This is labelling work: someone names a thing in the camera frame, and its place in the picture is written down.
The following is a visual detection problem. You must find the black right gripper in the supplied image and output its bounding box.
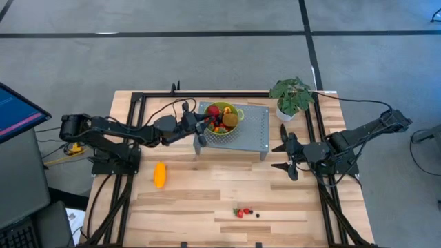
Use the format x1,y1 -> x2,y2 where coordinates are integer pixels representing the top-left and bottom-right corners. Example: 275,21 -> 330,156
270,132 -> 306,183

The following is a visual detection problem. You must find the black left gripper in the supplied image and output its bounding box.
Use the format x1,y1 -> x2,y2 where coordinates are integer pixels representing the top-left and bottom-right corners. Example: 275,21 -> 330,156
178,109 -> 216,147

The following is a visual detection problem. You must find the orange yellow mango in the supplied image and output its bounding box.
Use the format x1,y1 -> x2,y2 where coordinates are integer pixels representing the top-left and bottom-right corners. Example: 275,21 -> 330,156
154,161 -> 167,189

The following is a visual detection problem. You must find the green colander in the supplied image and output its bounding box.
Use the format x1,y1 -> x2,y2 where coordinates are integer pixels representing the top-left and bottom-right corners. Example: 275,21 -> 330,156
203,101 -> 246,136

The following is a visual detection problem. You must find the grey perforated metal shelf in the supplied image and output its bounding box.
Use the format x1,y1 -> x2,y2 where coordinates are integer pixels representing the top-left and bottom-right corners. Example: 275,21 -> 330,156
193,101 -> 270,161

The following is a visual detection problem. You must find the green plant in white pot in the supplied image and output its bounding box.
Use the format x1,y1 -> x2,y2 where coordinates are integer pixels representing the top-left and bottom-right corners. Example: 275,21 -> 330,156
268,76 -> 316,122

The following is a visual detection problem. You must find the grey floor object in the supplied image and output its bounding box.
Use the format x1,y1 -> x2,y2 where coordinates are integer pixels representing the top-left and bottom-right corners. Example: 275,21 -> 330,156
411,123 -> 441,145

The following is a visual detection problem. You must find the white paper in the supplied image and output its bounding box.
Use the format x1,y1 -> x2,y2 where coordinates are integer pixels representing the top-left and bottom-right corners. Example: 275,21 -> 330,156
65,207 -> 86,246

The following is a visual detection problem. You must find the dark grey box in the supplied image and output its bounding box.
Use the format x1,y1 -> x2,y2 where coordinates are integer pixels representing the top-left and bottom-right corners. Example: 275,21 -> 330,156
32,200 -> 75,248

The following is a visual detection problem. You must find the monitor with blue screen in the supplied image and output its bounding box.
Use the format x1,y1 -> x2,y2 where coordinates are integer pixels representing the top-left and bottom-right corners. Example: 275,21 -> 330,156
0,81 -> 52,145

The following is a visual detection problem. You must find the black keyboard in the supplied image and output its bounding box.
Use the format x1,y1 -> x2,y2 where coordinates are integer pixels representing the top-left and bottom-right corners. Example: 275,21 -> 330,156
0,218 -> 39,248

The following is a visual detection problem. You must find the black aluminium table frame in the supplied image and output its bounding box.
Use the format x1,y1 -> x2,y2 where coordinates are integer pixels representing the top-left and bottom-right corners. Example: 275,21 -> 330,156
77,90 -> 380,248

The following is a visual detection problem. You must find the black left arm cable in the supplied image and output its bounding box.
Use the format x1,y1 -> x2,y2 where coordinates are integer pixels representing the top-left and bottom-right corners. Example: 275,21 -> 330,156
143,98 -> 198,129

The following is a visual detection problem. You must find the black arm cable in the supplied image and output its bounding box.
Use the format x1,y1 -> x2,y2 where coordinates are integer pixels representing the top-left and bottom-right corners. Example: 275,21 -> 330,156
143,98 -> 198,129
296,90 -> 395,189

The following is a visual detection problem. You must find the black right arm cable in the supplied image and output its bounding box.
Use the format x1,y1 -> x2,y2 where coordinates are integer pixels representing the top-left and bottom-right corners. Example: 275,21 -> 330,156
296,90 -> 395,189

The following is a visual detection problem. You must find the black floor cable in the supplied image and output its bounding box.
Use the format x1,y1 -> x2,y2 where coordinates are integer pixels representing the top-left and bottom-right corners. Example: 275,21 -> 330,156
409,127 -> 441,177

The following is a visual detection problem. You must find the yellow cable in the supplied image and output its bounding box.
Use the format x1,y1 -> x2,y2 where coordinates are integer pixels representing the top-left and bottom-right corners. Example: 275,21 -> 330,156
43,153 -> 87,167

